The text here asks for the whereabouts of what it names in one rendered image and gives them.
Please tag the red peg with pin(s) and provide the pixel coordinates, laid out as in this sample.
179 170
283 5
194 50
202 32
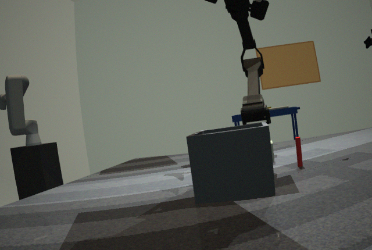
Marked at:
298 151

